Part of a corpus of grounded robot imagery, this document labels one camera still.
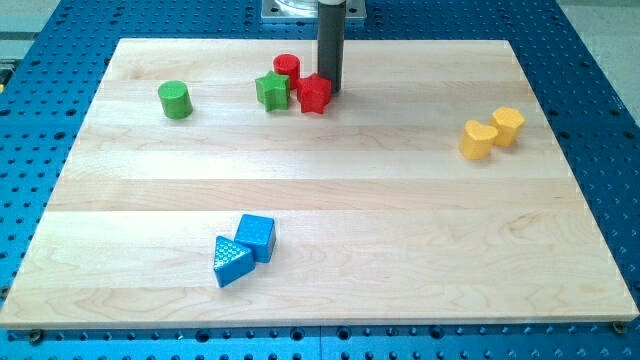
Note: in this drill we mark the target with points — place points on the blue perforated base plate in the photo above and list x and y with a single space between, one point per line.
50 92

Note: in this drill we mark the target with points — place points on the yellow heart block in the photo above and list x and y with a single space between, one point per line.
477 140

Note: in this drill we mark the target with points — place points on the yellow hexagon block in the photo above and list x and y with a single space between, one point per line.
509 123

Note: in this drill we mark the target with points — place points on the blue triangle block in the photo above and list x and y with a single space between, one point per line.
231 261

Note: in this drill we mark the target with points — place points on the red star block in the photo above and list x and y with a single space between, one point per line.
313 93

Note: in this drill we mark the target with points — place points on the light wooden board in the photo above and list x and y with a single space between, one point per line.
379 218

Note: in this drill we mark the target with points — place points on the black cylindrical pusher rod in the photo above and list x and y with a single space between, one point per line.
330 41

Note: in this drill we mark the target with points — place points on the green star block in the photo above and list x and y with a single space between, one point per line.
272 90

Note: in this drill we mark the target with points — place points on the blue cube block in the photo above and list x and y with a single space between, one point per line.
258 234

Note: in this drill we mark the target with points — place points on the green cylinder block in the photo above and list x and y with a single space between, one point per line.
175 99

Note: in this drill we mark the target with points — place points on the red cylinder block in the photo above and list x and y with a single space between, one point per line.
288 64

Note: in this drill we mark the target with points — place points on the silver robot mounting plate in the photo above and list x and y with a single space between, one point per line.
288 11

